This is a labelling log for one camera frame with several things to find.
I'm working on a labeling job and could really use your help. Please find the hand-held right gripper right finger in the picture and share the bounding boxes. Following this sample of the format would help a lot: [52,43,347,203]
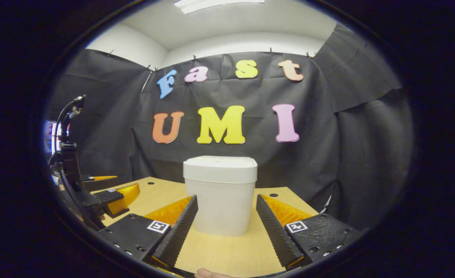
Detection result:
[255,194,363,271]

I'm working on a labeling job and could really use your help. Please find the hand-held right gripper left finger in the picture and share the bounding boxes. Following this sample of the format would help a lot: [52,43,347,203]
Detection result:
[97,195,199,277]

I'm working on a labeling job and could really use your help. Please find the white desktop garbage bin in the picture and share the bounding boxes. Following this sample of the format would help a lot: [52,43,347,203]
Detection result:
[183,156,258,237]

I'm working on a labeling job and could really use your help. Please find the wooden desktop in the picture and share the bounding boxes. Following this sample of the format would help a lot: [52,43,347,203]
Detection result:
[96,177,318,278]

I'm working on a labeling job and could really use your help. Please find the computer monitor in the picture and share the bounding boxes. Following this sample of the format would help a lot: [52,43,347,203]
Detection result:
[44,120,64,155]

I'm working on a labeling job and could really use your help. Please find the black backdrop cloth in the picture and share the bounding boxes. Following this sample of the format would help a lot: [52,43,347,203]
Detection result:
[46,23,413,228]

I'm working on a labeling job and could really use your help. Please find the long ceiling light panel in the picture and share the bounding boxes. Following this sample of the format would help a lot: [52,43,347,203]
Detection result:
[173,0,266,15]

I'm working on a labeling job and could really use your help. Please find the black cable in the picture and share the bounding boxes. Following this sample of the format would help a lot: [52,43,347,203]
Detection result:
[54,95,87,145]

